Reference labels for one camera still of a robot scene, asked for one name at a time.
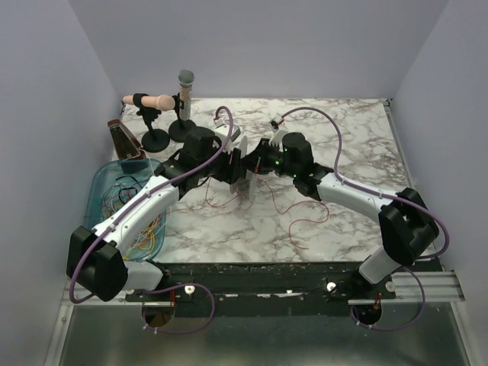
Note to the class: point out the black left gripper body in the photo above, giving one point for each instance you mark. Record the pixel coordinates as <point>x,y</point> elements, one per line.
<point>233,166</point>

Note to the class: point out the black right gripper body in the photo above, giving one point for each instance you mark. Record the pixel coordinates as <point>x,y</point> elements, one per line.
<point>254,161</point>

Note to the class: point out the white perforated cable spool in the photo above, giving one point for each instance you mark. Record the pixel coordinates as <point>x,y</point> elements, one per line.
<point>246,184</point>

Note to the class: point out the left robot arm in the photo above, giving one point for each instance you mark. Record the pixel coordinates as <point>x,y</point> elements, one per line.
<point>95,259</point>

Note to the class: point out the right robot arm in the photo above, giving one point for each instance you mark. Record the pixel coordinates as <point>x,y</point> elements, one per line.
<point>406,229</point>

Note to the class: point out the black stand of grey microphone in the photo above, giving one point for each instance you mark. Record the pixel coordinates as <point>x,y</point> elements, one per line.
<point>180,127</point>

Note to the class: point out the black stand of pink microphone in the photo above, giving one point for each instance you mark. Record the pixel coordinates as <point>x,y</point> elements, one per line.
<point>154,140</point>

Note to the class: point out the grey mesh microphone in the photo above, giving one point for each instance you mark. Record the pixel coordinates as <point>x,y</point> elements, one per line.
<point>186,79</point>

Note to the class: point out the brown wooden metronome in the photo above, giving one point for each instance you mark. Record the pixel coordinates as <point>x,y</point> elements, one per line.
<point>126,145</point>

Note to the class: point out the teal transparent plastic tray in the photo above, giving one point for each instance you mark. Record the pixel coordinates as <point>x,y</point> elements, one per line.
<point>113,185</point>

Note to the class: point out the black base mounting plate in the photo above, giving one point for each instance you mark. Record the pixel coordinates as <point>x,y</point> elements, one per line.
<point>241,289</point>

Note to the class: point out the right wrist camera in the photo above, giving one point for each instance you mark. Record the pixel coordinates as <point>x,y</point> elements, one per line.
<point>278,130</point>

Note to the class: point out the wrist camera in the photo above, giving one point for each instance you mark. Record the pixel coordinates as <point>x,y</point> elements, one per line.
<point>278,130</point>
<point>227,134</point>

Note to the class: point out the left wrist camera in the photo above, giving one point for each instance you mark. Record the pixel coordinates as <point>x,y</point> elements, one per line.
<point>227,134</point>

